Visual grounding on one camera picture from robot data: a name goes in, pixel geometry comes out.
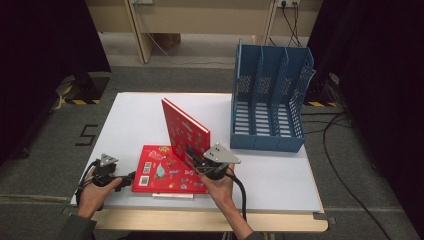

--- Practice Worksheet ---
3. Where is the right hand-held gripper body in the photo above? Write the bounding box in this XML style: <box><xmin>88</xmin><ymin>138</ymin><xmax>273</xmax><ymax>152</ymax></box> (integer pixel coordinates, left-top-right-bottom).
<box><xmin>194</xmin><ymin>142</ymin><xmax>242</xmax><ymax>182</ymax></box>

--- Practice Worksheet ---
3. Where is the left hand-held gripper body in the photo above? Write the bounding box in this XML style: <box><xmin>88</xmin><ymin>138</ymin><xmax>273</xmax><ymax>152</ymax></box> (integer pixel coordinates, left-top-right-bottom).
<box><xmin>91</xmin><ymin>153</ymin><xmax>126</xmax><ymax>188</ymax></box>

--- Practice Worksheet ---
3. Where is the red picture book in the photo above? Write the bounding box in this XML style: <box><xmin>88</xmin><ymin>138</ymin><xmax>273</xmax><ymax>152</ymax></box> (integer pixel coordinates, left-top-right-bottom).
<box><xmin>131</xmin><ymin>144</ymin><xmax>210</xmax><ymax>195</ymax></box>
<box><xmin>161</xmin><ymin>97</ymin><xmax>212</xmax><ymax>171</ymax></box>

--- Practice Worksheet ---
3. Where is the blue plastic file rack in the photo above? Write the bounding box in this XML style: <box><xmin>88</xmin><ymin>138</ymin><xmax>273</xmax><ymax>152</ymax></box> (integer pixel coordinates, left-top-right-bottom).
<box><xmin>229</xmin><ymin>43</ymin><xmax>316</xmax><ymax>154</ymax></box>

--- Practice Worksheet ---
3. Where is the person's left hand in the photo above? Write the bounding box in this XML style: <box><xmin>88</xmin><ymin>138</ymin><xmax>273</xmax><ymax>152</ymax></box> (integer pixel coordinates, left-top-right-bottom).
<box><xmin>76</xmin><ymin>166</ymin><xmax>124</xmax><ymax>220</ymax></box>

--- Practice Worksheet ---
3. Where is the person's right hand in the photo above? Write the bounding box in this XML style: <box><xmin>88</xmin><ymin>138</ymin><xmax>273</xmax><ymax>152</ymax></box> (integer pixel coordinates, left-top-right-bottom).
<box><xmin>199</xmin><ymin>164</ymin><xmax>236</xmax><ymax>215</ymax></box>

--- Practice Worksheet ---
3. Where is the black stand base striped tape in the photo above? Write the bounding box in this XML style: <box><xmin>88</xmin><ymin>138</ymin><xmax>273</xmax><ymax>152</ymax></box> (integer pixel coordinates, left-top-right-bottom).
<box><xmin>54</xmin><ymin>72</ymin><xmax>111</xmax><ymax>106</ymax></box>
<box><xmin>304</xmin><ymin>72</ymin><xmax>339</xmax><ymax>109</ymax></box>

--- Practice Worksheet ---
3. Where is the black curtain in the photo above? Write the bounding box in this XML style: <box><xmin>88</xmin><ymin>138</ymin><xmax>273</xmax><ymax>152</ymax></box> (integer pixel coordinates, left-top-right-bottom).
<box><xmin>0</xmin><ymin>0</ymin><xmax>112</xmax><ymax>167</ymax></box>
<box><xmin>306</xmin><ymin>0</ymin><xmax>424</xmax><ymax>240</ymax></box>

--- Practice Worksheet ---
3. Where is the cardboard box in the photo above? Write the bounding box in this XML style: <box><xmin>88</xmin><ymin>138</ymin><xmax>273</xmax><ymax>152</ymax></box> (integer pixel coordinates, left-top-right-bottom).
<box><xmin>153</xmin><ymin>32</ymin><xmax>182</xmax><ymax>51</ymax></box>

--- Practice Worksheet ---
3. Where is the beige wooden desk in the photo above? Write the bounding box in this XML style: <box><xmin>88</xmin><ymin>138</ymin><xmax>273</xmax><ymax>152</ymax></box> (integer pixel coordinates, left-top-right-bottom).
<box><xmin>84</xmin><ymin>0</ymin><xmax>325</xmax><ymax>65</ymax></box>

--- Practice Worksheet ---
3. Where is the left hand-held gripper cable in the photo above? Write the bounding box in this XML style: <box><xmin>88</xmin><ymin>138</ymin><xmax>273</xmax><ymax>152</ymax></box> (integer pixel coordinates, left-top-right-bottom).
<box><xmin>74</xmin><ymin>159</ymin><xmax>102</xmax><ymax>208</ymax></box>

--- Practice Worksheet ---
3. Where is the hand-held gripper cable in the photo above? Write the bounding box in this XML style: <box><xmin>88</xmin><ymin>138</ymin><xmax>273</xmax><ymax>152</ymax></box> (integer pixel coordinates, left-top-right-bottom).
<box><xmin>74</xmin><ymin>159</ymin><xmax>102</xmax><ymax>208</ymax></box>
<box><xmin>225</xmin><ymin>172</ymin><xmax>248</xmax><ymax>222</ymax></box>

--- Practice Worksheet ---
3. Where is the right hand-held gripper cable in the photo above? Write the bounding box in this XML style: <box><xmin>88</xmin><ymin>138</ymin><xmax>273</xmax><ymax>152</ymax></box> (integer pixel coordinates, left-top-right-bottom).
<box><xmin>225</xmin><ymin>172</ymin><xmax>248</xmax><ymax>222</ymax></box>

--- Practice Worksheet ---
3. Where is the white cable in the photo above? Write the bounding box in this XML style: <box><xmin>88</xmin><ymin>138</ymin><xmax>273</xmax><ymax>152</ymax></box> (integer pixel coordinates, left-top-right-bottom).
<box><xmin>145</xmin><ymin>32</ymin><xmax>235</xmax><ymax>67</ymax></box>

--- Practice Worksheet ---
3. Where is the thin black floor cable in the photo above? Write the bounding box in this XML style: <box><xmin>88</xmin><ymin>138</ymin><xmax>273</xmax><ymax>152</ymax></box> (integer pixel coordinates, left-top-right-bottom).
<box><xmin>301</xmin><ymin>111</ymin><xmax>353</xmax><ymax>135</ymax></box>

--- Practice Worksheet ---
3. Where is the thick black floor cable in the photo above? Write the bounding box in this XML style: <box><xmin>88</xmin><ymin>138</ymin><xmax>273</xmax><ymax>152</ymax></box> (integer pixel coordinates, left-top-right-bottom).
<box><xmin>321</xmin><ymin>111</ymin><xmax>393</xmax><ymax>240</ymax></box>

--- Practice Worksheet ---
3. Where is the black power cable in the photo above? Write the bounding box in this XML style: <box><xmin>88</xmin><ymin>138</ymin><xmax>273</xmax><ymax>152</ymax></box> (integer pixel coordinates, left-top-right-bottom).
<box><xmin>281</xmin><ymin>2</ymin><xmax>303</xmax><ymax>48</ymax></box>
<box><xmin>288</xmin><ymin>2</ymin><xmax>300</xmax><ymax>47</ymax></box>

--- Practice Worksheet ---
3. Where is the white wall socket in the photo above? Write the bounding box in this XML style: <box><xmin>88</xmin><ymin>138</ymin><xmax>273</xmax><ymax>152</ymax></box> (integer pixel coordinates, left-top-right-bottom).
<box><xmin>277</xmin><ymin>0</ymin><xmax>301</xmax><ymax>9</ymax></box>

